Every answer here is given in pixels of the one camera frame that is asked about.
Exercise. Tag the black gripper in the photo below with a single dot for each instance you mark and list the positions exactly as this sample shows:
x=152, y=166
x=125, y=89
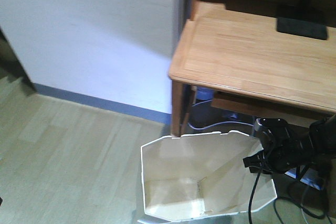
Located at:
x=282, y=154

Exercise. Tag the white plastic trash bin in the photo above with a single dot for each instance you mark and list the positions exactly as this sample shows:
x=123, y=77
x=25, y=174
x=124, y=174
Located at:
x=198, y=176

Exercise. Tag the light wooden desk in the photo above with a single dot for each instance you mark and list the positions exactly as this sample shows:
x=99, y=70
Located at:
x=233, y=48

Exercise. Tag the black computer monitor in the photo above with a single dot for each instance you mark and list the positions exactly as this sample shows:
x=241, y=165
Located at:
x=302, y=20

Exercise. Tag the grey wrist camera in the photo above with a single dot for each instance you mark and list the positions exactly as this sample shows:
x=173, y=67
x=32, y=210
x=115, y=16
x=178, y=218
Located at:
x=263, y=124

